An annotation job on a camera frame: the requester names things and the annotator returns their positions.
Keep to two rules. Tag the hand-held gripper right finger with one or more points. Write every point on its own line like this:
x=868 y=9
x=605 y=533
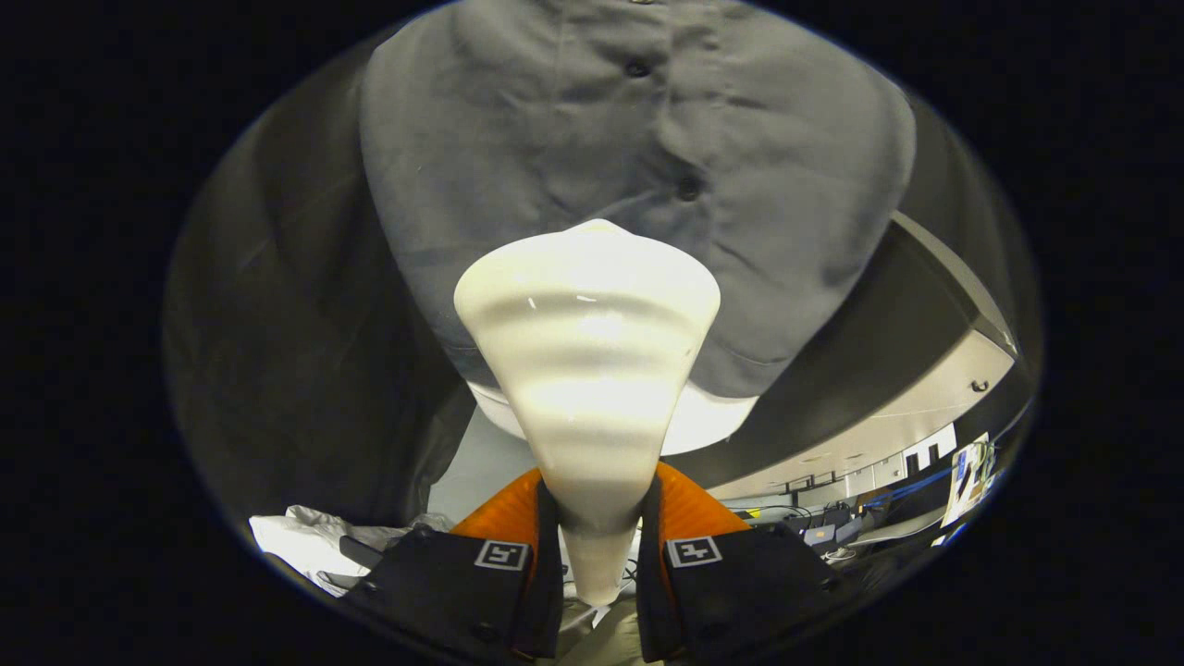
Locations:
x=650 y=583

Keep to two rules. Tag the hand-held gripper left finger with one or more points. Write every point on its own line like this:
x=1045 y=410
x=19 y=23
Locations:
x=552 y=583

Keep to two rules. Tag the white garment steamer head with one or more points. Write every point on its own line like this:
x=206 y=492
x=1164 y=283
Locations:
x=587 y=324

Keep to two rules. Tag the grey button shirt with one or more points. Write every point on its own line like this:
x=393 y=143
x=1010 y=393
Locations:
x=518 y=139

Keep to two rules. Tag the cluttered white desk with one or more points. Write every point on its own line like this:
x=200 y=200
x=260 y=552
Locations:
x=888 y=532

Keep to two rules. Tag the white plastic bag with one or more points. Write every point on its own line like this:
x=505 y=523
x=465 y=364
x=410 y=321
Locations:
x=296 y=541

